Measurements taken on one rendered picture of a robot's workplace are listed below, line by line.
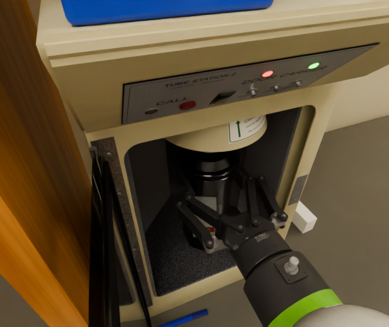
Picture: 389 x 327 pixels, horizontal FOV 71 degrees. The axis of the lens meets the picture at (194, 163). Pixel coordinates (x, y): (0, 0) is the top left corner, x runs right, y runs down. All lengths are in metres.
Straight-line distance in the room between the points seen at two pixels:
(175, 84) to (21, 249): 0.16
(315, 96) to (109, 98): 0.28
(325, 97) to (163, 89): 0.27
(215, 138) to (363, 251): 0.56
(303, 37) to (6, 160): 0.21
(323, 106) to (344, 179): 0.60
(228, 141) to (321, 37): 0.21
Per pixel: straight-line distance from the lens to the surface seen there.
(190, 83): 0.18
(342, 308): 0.23
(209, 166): 0.44
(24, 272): 0.26
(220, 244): 0.40
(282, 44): 0.18
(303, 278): 0.36
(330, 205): 0.89
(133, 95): 0.17
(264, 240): 0.38
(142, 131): 0.29
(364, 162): 1.10
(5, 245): 0.23
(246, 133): 0.38
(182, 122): 0.30
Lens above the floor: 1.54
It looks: 40 degrees down
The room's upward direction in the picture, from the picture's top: straight up
